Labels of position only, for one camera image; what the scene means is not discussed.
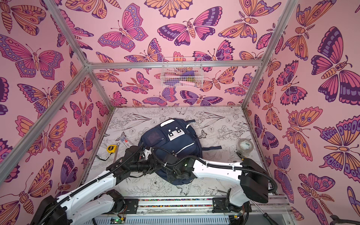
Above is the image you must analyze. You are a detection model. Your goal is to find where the navy blue student backpack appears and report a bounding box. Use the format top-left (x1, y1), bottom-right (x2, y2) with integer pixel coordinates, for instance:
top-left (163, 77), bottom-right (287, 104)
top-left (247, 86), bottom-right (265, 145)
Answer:
top-left (137, 118), bottom-right (223, 186)

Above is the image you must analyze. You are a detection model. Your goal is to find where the white wire wall basket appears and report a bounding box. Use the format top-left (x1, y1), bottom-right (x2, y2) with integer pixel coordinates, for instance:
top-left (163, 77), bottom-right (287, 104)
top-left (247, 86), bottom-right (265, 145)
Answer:
top-left (159, 57), bottom-right (204, 88)

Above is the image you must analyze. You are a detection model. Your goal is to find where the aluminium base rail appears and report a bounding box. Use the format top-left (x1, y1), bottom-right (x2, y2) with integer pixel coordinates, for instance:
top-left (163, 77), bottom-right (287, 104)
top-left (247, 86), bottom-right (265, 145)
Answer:
top-left (82, 196), bottom-right (296, 225)

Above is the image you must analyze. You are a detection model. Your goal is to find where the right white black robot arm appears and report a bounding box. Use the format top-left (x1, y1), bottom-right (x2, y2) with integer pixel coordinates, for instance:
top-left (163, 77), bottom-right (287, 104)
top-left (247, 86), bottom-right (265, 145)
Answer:
top-left (161, 155), bottom-right (278, 207)

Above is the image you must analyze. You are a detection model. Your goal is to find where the id card badge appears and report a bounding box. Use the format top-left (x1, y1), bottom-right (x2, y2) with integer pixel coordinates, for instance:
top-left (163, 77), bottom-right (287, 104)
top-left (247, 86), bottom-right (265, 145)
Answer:
top-left (116, 132), bottom-right (133, 148)

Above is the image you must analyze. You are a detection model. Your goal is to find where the black handled screwdriver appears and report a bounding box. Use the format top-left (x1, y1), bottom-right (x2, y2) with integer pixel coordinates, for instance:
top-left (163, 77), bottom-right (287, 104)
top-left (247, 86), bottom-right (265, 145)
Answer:
top-left (251, 200), bottom-right (278, 225)

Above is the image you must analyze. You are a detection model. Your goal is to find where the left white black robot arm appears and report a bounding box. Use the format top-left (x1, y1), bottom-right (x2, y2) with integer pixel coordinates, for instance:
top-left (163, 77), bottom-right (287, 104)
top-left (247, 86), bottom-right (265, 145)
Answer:
top-left (31, 146), bottom-right (161, 225)

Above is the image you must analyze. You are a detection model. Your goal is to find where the clear tape roll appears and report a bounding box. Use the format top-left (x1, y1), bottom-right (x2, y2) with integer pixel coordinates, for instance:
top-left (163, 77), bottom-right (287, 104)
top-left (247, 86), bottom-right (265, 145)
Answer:
top-left (236, 138), bottom-right (254, 157)

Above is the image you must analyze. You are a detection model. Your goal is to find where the silver wrench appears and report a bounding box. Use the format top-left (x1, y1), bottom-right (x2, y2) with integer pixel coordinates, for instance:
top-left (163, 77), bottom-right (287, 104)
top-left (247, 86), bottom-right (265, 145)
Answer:
top-left (113, 142), bottom-right (120, 163)

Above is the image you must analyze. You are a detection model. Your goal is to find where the yellow tape measure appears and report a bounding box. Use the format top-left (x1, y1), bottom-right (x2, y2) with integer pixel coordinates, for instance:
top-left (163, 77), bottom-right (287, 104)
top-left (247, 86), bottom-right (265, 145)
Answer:
top-left (106, 145), bottom-right (118, 154)

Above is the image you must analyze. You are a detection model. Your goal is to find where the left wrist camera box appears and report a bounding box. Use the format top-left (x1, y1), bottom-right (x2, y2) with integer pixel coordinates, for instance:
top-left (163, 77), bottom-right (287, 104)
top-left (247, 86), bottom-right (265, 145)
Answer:
top-left (141, 149), bottom-right (152, 160)

